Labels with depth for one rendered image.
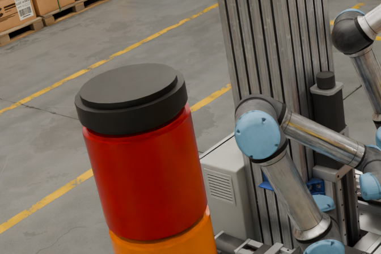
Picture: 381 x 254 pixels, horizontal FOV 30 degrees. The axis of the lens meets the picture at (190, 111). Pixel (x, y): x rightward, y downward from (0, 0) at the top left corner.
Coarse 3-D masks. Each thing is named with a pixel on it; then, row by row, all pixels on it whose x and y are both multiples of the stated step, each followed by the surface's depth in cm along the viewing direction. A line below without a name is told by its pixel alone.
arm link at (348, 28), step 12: (372, 12) 230; (336, 24) 241; (348, 24) 234; (360, 24) 231; (372, 24) 230; (336, 36) 238; (348, 36) 233; (360, 36) 231; (372, 36) 232; (336, 48) 242; (348, 48) 236; (360, 48) 236
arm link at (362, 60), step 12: (348, 12) 247; (360, 12) 248; (372, 48) 251; (360, 60) 249; (372, 60) 249; (360, 72) 252; (372, 72) 250; (372, 84) 252; (372, 96) 254; (372, 108) 258
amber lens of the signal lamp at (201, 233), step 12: (204, 216) 34; (192, 228) 33; (204, 228) 33; (120, 240) 33; (132, 240) 33; (144, 240) 33; (156, 240) 33; (168, 240) 32; (180, 240) 33; (192, 240) 33; (204, 240) 33; (120, 252) 33; (132, 252) 33; (144, 252) 32; (156, 252) 32; (168, 252) 32; (180, 252) 33; (192, 252) 33; (204, 252) 34; (216, 252) 35
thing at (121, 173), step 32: (160, 128) 30; (192, 128) 32; (96, 160) 31; (128, 160) 30; (160, 160) 31; (192, 160) 32; (128, 192) 31; (160, 192) 31; (192, 192) 32; (128, 224) 32; (160, 224) 32; (192, 224) 33
